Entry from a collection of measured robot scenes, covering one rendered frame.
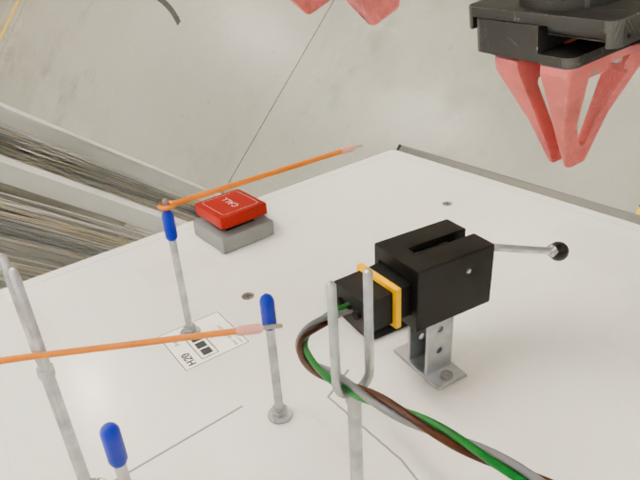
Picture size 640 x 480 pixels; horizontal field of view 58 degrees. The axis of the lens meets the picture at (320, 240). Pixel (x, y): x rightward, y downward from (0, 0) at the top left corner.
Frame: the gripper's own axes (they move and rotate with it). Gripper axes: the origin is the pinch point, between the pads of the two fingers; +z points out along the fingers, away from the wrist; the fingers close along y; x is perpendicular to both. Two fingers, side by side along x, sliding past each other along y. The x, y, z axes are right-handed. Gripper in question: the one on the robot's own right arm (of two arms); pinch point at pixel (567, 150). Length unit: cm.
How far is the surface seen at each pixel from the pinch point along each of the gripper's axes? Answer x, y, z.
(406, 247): -12.4, -0.5, 1.7
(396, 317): -15.1, 1.9, 3.8
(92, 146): -20, -100, 21
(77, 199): -27, -67, 18
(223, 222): -17.1, -22.1, 7.1
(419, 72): 87, -132, 44
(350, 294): -16.9, 0.3, 2.2
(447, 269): -11.6, 2.1, 2.2
